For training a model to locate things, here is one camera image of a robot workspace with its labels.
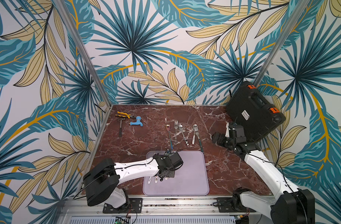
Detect iridescent spoon with blue handle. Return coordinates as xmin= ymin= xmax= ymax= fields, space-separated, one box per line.
xmin=165 ymin=124 xmax=173 ymax=150

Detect spoon with black-white handle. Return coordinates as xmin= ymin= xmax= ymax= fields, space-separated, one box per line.
xmin=179 ymin=124 xmax=189 ymax=146

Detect ornate all-silver fork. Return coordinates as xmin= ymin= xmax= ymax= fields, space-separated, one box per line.
xmin=174 ymin=120 xmax=179 ymax=139

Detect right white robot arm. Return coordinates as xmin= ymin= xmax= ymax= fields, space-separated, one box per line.
xmin=212 ymin=123 xmax=315 ymax=224

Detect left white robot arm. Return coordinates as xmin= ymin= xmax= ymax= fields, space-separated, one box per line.
xmin=81 ymin=151 xmax=184 ymax=209

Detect lavender placemat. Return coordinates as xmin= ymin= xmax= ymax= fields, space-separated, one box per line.
xmin=142 ymin=151 xmax=210 ymax=196

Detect black tool case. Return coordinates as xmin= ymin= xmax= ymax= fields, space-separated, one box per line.
xmin=226 ymin=81 xmax=286 ymax=142

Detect blue plastic faucet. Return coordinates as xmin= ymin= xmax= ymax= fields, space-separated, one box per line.
xmin=130 ymin=116 xmax=143 ymax=127

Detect yellow black pliers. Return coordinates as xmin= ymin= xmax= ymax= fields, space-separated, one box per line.
xmin=115 ymin=112 xmax=136 ymax=119

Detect fork with green handle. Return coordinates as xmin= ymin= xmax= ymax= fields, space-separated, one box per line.
xmin=194 ymin=126 xmax=204 ymax=153

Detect aluminium front rail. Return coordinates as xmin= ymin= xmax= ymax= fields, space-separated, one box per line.
xmin=57 ymin=195 xmax=271 ymax=224

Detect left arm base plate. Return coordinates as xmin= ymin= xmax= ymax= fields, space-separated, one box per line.
xmin=102 ymin=197 xmax=143 ymax=214

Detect black handled hammer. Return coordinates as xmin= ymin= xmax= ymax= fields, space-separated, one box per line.
xmin=119 ymin=118 xmax=125 ymax=138

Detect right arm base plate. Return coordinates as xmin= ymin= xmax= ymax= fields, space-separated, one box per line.
xmin=213 ymin=197 xmax=247 ymax=213

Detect right aluminium corner post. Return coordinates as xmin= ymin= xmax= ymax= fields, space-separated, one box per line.
xmin=253 ymin=0 xmax=310 ymax=87

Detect aluminium corner post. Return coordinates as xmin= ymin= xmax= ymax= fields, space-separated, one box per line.
xmin=253 ymin=0 xmax=310 ymax=87
xmin=54 ymin=0 xmax=112 ymax=109

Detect left aluminium corner post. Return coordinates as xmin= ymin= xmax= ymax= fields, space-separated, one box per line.
xmin=54 ymin=0 xmax=112 ymax=109

